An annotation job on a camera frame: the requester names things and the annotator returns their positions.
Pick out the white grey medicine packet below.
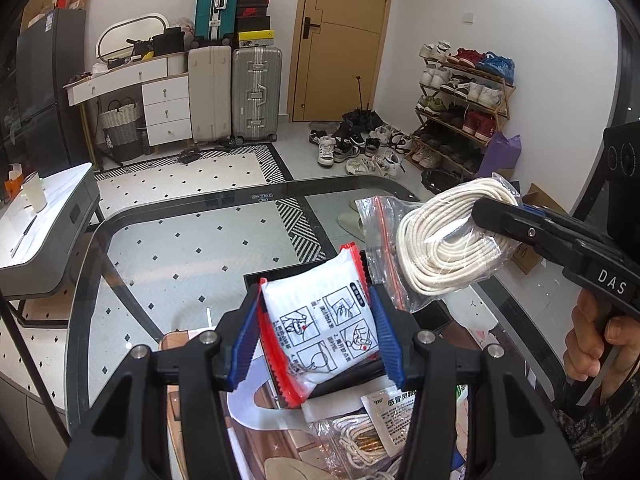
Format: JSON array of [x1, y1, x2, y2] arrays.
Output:
[[360, 386, 416, 457]]

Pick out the white foam sheet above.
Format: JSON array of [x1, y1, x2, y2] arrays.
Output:
[[300, 375, 394, 422]]

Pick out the red white printed packet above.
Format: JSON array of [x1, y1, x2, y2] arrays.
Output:
[[255, 242, 382, 409]]

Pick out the bagged white cord bundle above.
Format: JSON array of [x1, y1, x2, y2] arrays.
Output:
[[309, 408, 407, 476]]

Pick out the bagged white rope coil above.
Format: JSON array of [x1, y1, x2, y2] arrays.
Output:
[[357, 171, 524, 313]]

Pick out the person right plaid forearm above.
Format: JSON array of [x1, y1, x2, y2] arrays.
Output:
[[553, 373, 639, 479]]

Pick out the person right hand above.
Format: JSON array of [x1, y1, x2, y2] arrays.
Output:
[[563, 289, 639, 391]]

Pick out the cardboard box on floor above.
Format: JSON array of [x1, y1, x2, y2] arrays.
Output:
[[511, 183, 567, 275]]

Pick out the purple bag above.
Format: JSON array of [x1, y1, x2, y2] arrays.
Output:
[[475, 131, 522, 178]]

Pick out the anime print desk mat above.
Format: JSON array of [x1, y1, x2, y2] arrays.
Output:
[[158, 299, 539, 480]]

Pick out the beige slippers under table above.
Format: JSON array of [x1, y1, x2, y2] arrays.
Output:
[[336, 198, 364, 242]]

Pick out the wooden shoe rack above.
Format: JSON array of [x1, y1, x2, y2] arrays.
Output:
[[410, 40, 515, 180]]

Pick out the pile of shoes on floor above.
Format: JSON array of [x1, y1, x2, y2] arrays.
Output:
[[309, 108, 413, 179]]

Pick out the white coffee table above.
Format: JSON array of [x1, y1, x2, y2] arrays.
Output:
[[1, 162, 100, 300]]

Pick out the woven laundry basket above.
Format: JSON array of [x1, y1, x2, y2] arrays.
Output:
[[100, 96, 143, 162]]

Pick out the white cup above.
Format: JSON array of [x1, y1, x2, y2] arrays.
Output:
[[22, 171, 48, 214]]

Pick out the wooden door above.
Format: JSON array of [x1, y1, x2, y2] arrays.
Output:
[[286, 0, 392, 122]]

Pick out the white vanity desk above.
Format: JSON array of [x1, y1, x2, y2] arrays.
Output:
[[64, 52, 193, 148]]

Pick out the silver aluminium suitcase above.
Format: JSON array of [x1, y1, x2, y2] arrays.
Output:
[[231, 46, 282, 145]]

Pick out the beige suitcase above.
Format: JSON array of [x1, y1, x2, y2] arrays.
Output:
[[188, 46, 232, 143]]

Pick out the stacked shoe boxes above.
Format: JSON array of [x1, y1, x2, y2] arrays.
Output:
[[235, 0, 274, 48]]

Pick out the teal suitcase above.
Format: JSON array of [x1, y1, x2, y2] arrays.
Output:
[[194, 0, 238, 41]]

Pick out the oval vanity mirror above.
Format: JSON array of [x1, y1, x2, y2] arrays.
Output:
[[96, 13, 169, 63]]

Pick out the black refrigerator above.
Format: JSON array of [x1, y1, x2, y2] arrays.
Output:
[[16, 9, 90, 177]]

